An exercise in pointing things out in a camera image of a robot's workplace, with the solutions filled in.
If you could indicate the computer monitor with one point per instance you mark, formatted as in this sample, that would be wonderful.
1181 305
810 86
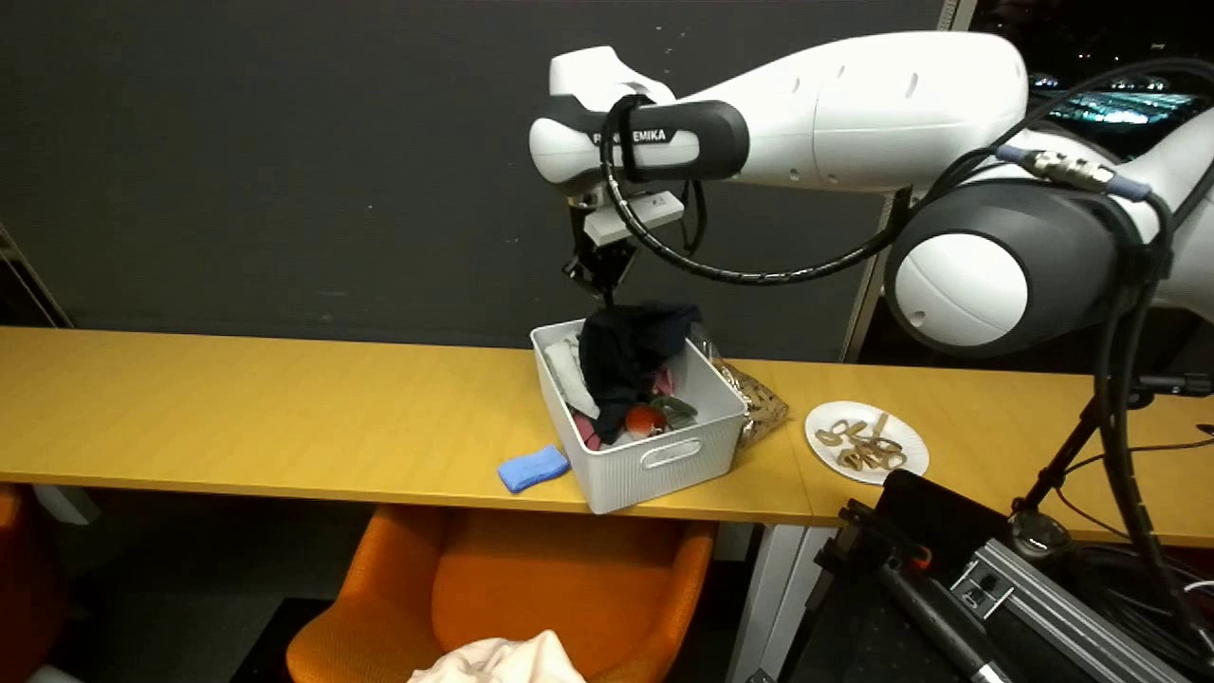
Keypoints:
1124 104

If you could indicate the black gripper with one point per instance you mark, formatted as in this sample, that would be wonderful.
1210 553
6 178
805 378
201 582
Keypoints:
592 248

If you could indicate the white grey shirt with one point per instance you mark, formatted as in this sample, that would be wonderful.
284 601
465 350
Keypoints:
566 383

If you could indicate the orange red cloth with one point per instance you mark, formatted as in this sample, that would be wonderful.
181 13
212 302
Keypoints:
647 419

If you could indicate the clear bag of wooden clothespins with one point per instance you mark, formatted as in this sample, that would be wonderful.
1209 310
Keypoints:
757 398

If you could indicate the orange chair with peach shirt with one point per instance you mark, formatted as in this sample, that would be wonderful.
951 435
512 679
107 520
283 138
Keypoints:
569 582

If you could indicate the long aluminium rail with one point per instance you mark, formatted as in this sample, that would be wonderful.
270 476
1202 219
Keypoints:
1049 612

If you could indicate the pink cloth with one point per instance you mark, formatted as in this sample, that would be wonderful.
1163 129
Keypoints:
588 435

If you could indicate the white paper plate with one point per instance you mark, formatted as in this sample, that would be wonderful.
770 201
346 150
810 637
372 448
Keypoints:
867 440

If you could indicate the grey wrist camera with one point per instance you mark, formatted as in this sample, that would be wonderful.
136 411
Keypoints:
631 219

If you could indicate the blue sponge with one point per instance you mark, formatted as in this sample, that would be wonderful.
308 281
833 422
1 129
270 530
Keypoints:
534 467

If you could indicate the navy blue shirt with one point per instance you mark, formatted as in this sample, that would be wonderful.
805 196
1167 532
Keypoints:
627 362

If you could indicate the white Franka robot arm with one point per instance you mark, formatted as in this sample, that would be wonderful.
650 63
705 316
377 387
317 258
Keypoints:
875 116

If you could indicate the white plastic basket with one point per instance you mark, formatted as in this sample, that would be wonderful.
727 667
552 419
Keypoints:
657 459

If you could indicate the peach shirt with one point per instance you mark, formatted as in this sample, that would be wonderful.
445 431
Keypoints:
499 656

